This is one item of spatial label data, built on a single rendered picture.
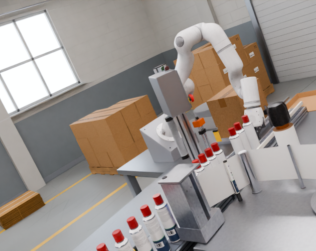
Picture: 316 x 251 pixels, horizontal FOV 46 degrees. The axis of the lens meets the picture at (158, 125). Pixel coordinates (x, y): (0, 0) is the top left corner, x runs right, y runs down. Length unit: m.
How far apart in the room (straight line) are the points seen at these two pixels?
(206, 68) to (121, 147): 1.72
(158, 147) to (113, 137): 2.58
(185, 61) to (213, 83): 3.51
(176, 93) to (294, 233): 0.72
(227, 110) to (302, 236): 1.23
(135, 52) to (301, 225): 7.19
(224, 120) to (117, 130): 2.86
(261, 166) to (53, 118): 5.85
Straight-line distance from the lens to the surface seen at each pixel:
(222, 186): 1.58
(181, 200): 1.37
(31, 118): 7.00
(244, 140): 1.91
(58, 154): 7.15
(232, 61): 2.01
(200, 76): 5.79
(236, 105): 2.33
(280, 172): 1.58
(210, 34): 2.02
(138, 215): 2.00
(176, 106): 1.61
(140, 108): 5.36
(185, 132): 1.79
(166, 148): 2.48
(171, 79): 1.60
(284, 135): 1.66
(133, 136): 5.25
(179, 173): 1.39
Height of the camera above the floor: 1.64
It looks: 13 degrees down
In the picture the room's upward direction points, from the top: 24 degrees counter-clockwise
